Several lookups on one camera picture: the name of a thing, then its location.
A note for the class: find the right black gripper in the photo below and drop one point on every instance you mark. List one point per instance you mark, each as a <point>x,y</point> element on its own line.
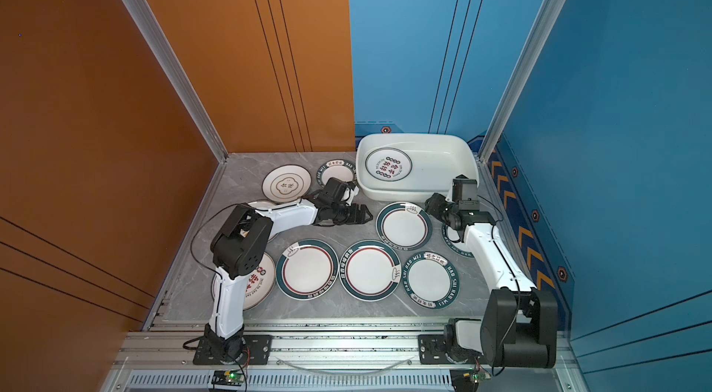
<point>435,204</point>

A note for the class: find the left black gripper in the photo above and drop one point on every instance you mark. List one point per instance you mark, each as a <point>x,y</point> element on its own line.
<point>355,218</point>

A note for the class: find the green red rim plate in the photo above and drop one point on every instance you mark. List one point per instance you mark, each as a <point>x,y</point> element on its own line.
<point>307,269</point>
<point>404,226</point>
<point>370,271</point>

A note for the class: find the white plate red characters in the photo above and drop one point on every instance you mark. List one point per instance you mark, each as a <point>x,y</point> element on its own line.
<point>388,164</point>

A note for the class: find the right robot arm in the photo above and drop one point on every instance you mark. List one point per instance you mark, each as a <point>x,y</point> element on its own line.
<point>520,324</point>

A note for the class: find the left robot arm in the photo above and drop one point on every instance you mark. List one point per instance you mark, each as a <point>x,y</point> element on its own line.
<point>239,246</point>

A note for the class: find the white plastic bin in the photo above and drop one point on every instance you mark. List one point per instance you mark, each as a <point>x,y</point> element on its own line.
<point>437,160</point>

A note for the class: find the small green rim text plate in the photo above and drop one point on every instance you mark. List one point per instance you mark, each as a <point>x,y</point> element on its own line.
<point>341,169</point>

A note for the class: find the green rim text plate front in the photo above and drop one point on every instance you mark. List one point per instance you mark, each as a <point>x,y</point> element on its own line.
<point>430,280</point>

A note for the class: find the white plate brown flower outline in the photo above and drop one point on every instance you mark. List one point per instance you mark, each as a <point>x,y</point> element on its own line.
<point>286,183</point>

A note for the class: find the plate with orange sunburst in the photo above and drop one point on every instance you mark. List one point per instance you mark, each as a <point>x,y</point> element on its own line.
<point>262,205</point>

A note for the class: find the large plate red characters circles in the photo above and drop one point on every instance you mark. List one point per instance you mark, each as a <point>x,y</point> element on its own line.
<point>260,283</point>

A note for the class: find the right circuit board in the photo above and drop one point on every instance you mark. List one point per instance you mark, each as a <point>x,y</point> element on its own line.
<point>468,380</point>

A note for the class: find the left green circuit board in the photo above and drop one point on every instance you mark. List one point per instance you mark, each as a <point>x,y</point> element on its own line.
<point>228,381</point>

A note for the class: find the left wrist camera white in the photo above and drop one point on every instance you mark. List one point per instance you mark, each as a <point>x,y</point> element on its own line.
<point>352,190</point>

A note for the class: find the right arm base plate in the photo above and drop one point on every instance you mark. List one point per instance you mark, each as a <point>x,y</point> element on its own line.
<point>433,349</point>

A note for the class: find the aluminium rail frame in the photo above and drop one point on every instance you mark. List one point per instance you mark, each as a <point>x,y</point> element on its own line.
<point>346,354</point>

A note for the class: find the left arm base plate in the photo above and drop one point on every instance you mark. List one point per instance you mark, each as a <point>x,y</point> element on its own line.
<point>243,350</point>

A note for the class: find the right aluminium corner post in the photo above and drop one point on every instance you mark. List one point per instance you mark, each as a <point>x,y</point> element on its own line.
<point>537,37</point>

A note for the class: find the aluminium corner post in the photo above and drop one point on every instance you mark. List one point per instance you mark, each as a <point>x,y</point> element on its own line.
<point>158,43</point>
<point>537,37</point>

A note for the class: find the left aluminium corner post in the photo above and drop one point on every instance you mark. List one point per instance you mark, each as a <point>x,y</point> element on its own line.
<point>158,43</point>

